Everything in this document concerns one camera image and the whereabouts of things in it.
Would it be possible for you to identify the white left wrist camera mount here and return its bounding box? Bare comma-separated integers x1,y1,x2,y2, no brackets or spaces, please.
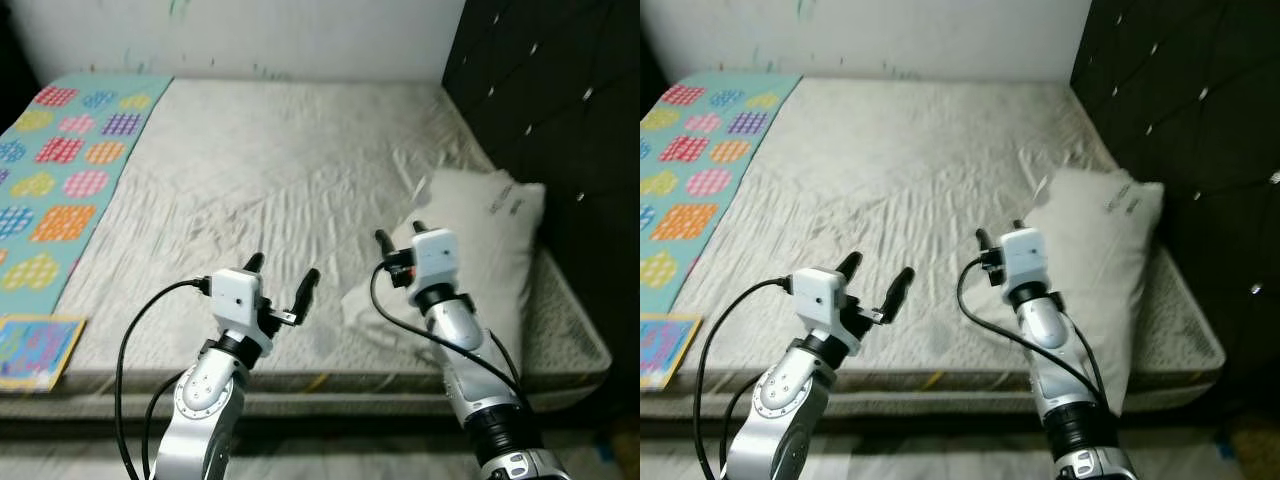
790,267,851,336
208,268,264,336

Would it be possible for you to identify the teal polka-dot patch blanket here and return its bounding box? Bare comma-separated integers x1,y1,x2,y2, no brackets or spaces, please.
0,75,173,321
640,72,803,316

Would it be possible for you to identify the white quilted mattress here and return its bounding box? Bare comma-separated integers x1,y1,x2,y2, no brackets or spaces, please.
640,75,1226,419
0,78,613,419

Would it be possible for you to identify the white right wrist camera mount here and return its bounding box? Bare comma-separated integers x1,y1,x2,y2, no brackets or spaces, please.
412,228,461,293
1000,227,1048,289

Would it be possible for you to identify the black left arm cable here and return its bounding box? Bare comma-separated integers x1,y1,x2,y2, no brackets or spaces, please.
693,278,796,480
115,278,213,480

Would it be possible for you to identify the white pillow with green tree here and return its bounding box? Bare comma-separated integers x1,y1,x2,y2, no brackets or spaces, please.
342,168,546,376
975,165,1164,416

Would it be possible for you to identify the black tufted headboard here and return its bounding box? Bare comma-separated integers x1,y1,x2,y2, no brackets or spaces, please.
1070,0,1280,401
443,0,641,401

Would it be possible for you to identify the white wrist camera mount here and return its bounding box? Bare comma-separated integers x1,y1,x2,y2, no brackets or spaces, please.
208,268,264,336
790,267,851,336
412,228,461,293
1000,227,1048,289

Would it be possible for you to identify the colourful children's book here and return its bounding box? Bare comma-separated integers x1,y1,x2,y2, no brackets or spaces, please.
0,315,88,393
640,313,704,391

